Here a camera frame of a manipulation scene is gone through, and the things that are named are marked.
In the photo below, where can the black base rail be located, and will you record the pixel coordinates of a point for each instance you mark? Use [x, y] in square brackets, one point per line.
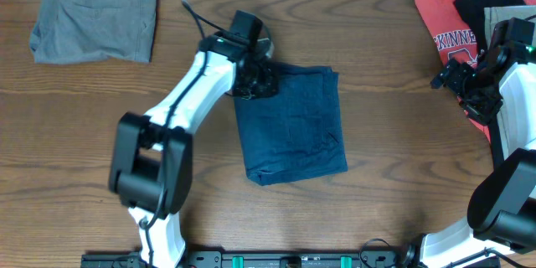
[218, 259]

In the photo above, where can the black garment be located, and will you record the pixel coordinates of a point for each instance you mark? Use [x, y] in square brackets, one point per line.
[499, 33]

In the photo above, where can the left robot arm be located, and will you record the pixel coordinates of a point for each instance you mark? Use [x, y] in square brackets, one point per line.
[152, 160]

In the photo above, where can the khaki grey shorts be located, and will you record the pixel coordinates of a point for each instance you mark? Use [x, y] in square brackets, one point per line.
[514, 125]

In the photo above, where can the red printed t-shirt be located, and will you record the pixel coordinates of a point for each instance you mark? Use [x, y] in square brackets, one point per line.
[459, 24]

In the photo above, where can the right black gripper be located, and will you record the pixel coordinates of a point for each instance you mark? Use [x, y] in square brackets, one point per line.
[462, 71]

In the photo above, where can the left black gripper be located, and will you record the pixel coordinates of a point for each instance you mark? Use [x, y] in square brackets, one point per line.
[270, 88]

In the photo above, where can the navy blue shorts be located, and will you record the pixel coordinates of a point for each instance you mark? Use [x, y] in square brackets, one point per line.
[296, 134]

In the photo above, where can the folded grey shorts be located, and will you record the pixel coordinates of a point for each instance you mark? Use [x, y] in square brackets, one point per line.
[79, 31]

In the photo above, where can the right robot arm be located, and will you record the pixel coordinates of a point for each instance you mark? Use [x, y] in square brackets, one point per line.
[499, 222]

